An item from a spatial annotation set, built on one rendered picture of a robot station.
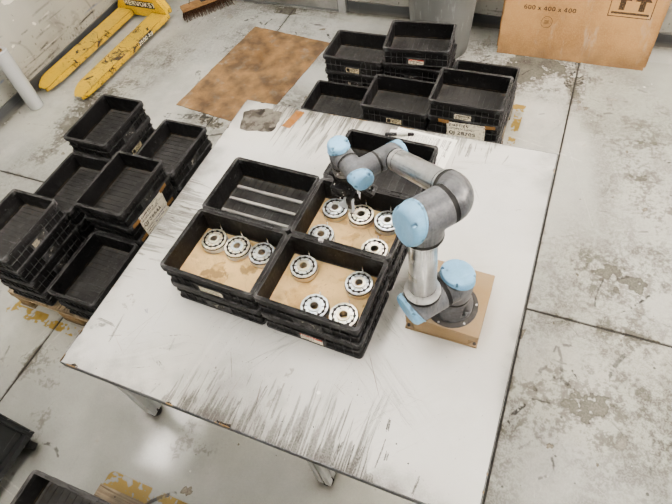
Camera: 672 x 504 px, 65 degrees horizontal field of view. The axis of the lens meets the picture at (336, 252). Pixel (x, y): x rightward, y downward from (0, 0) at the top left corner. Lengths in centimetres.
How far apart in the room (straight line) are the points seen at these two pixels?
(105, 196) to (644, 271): 288
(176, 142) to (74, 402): 156
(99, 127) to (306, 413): 231
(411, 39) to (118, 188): 199
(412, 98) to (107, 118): 186
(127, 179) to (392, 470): 210
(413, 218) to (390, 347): 73
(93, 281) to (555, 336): 238
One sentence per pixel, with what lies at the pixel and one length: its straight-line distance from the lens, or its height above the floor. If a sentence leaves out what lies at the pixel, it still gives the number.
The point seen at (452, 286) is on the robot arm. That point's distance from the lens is 172.
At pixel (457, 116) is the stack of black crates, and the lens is 304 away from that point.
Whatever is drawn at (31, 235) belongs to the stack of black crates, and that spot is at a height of 56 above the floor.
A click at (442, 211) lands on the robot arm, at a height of 142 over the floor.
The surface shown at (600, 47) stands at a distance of 438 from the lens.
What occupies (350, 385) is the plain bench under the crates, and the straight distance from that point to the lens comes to 191.
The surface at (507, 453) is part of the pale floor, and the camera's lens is 260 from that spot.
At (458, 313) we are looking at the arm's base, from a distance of 187.
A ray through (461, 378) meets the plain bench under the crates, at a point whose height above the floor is 70.
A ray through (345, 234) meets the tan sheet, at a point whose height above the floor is 83.
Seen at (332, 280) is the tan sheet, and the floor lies 83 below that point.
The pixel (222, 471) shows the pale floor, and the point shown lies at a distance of 266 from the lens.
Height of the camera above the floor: 247
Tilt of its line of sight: 54 degrees down
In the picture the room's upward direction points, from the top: 11 degrees counter-clockwise
